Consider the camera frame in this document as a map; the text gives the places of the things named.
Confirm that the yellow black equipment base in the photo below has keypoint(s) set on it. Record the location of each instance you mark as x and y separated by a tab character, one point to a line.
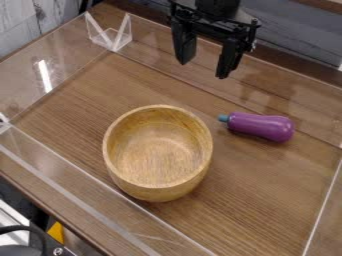
47	240

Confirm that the clear acrylic corner bracket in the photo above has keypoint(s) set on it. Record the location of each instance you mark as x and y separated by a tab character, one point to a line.
110	38

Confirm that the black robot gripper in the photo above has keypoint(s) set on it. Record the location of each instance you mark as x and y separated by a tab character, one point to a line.
219	19

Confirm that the clear acrylic tray wall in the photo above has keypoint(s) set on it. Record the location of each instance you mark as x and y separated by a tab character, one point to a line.
111	222

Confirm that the brown wooden bowl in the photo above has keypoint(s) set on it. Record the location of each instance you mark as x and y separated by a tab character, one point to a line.
158	150

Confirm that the purple toy eggplant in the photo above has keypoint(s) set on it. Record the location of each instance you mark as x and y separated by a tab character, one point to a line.
274	128

